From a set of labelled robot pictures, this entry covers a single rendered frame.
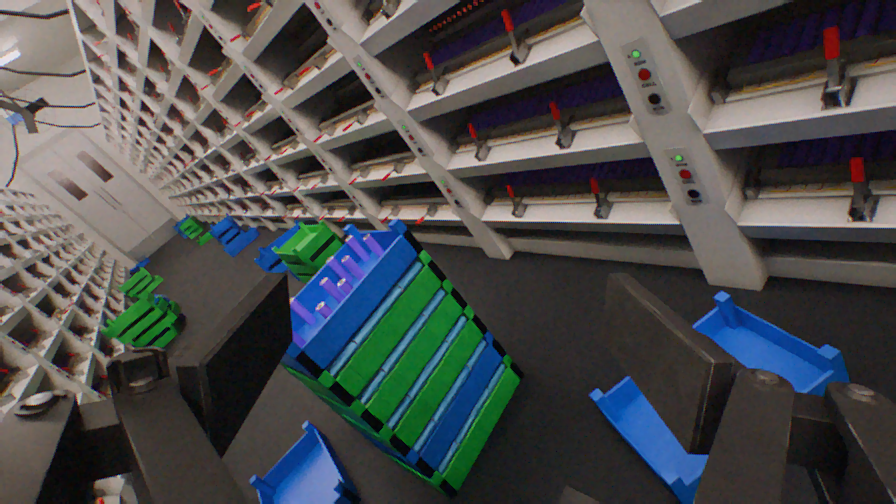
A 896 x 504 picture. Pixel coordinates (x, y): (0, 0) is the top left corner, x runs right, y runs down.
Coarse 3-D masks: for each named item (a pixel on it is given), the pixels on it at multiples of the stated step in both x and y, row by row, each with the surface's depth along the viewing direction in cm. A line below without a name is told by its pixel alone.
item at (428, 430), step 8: (480, 344) 98; (480, 352) 98; (472, 360) 96; (464, 368) 95; (472, 368) 97; (464, 376) 95; (456, 384) 94; (448, 392) 93; (456, 392) 95; (448, 400) 92; (440, 408) 91; (432, 416) 90; (440, 416) 91; (432, 424) 89; (424, 432) 89; (432, 432) 91; (424, 440) 88; (416, 448) 87
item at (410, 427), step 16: (480, 320) 97; (464, 336) 94; (480, 336) 97; (448, 352) 91; (464, 352) 94; (448, 368) 91; (432, 384) 89; (448, 384) 91; (416, 400) 86; (432, 400) 89; (416, 416) 86; (368, 432) 90; (384, 432) 82; (400, 432) 84; (416, 432) 86; (400, 448) 84
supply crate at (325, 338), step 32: (352, 224) 98; (352, 256) 100; (384, 256) 82; (416, 256) 87; (320, 288) 95; (384, 288) 82; (320, 320) 90; (352, 320) 78; (288, 352) 71; (320, 352) 74
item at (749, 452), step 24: (744, 384) 12; (768, 384) 12; (792, 384) 12; (744, 408) 11; (768, 408) 11; (792, 408) 11; (720, 432) 10; (744, 432) 10; (768, 432) 10; (720, 456) 9; (744, 456) 9; (768, 456) 9; (720, 480) 9; (744, 480) 9; (768, 480) 9
